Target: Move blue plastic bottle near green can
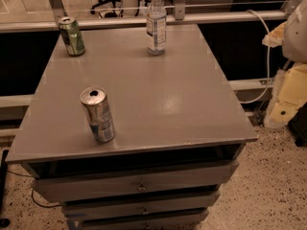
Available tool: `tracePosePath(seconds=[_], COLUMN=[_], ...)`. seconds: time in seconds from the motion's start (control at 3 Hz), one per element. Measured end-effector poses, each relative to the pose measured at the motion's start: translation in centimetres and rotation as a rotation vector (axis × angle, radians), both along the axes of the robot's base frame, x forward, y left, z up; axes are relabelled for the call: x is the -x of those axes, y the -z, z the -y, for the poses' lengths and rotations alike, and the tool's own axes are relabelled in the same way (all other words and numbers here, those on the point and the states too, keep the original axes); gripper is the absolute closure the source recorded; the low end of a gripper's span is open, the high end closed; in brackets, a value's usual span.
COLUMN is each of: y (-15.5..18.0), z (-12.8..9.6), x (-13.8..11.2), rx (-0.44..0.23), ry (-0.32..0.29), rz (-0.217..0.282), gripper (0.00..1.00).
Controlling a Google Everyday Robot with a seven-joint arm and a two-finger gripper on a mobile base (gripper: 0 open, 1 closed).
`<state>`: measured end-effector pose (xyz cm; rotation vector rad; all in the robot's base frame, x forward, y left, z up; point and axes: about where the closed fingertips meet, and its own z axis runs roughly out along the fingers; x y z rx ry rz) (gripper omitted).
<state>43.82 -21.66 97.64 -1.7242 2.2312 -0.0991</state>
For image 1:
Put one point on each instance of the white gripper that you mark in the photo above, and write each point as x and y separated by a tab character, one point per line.
295	37

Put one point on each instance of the clear blue-label plastic bottle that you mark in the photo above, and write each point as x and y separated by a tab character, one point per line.
156	16

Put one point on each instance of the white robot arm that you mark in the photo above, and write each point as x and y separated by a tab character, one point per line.
294	46

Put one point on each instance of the silver blue energy can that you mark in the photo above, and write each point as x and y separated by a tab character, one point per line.
97	111

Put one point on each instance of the green soda can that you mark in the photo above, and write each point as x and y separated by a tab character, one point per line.
71	35

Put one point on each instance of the grey drawer cabinet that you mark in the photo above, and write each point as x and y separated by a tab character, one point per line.
178	131

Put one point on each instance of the black office chair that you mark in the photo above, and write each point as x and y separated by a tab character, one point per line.
106	0

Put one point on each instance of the metal rail frame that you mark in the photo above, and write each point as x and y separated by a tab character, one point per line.
43	15

